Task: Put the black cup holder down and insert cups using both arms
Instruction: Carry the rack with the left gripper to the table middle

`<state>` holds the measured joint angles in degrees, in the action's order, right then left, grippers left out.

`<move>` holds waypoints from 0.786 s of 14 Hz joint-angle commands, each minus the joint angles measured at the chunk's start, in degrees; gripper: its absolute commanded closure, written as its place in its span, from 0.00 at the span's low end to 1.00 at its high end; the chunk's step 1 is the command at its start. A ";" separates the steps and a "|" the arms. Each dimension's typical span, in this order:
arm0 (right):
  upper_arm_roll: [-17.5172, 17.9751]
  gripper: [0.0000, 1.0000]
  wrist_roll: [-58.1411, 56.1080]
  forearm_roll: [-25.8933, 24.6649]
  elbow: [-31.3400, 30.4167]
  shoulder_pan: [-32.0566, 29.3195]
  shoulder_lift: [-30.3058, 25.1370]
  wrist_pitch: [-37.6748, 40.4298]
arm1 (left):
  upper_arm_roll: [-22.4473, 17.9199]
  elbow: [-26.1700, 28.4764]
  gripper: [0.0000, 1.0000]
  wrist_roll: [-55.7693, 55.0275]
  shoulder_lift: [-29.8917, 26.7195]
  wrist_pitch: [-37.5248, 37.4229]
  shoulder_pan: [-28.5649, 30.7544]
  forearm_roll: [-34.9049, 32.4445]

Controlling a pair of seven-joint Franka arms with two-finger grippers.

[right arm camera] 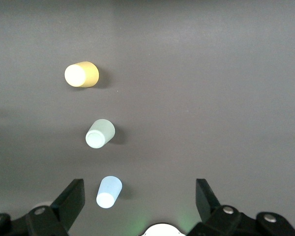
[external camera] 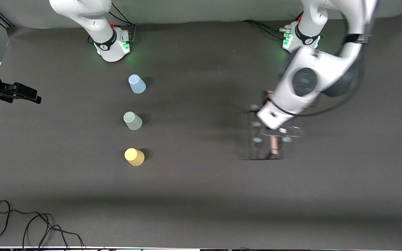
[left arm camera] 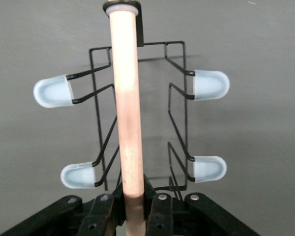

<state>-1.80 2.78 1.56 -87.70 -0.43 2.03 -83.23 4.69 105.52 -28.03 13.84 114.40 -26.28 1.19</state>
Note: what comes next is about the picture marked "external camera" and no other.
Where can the pale green plastic cup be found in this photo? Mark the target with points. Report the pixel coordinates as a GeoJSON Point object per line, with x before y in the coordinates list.
{"type": "Point", "coordinates": [132, 121]}

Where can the yellow plastic cup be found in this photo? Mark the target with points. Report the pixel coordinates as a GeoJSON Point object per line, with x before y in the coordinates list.
{"type": "Point", "coordinates": [134, 157]}

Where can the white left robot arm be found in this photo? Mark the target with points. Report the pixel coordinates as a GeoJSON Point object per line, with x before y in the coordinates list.
{"type": "Point", "coordinates": [305, 80]}

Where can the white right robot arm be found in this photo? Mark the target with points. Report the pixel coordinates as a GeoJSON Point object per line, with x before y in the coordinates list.
{"type": "Point", "coordinates": [96, 24]}

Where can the light blue plastic cup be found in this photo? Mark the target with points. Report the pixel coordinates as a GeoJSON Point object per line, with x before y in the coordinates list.
{"type": "Point", "coordinates": [137, 84]}

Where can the dark metal frame rail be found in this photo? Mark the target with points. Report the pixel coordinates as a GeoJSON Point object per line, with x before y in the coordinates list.
{"type": "Point", "coordinates": [0, 17]}

